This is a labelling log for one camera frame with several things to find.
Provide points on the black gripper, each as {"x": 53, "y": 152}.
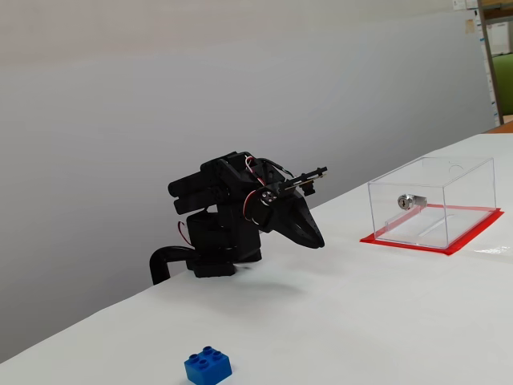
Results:
{"x": 289, "y": 218}

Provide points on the blue lego brick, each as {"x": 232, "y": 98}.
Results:
{"x": 208, "y": 367}

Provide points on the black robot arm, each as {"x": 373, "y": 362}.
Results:
{"x": 224, "y": 240}

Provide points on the transparent plastic box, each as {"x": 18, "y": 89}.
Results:
{"x": 461, "y": 188}

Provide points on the white storage box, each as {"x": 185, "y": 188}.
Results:
{"x": 498, "y": 38}

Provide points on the silver cylinder lock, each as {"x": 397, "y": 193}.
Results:
{"x": 405, "y": 201}

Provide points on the black table clamp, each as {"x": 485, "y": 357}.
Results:
{"x": 158, "y": 260}

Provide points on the red tape square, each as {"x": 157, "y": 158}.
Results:
{"x": 453, "y": 250}

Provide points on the brown wooden table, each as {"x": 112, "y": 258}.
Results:
{"x": 501, "y": 128}

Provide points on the green panel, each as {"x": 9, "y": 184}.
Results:
{"x": 504, "y": 84}

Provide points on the beige paper sticker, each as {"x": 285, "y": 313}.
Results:
{"x": 469, "y": 26}

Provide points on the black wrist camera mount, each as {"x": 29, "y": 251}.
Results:
{"x": 316, "y": 173}

